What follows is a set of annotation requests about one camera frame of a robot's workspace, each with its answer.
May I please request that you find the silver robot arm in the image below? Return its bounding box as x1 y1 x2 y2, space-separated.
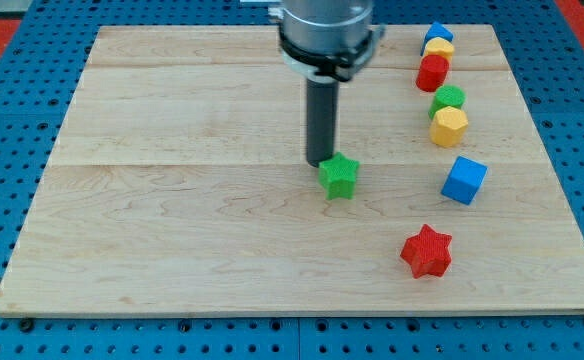
268 0 386 84

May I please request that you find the yellow hexagon block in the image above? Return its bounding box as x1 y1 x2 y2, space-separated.
429 106 469 148

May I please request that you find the green star block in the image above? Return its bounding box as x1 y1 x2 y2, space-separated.
318 152 360 200

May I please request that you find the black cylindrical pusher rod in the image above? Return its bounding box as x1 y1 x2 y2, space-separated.
306 80 339 167

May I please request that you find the wooden board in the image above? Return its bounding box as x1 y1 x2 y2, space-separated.
0 25 584 319

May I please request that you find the red star block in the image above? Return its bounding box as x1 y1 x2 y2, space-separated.
400 224 452 279

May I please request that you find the blue cube block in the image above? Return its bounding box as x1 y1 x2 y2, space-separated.
441 156 488 205

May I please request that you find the green cylinder block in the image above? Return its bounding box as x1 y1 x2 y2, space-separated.
428 85 466 119

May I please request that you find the red cylinder block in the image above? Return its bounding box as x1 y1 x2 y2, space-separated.
415 55 450 92

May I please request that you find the yellow pentagon block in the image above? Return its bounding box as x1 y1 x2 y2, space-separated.
422 37 455 62

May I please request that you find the blue triangle block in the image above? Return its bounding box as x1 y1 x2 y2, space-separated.
420 21 454 54

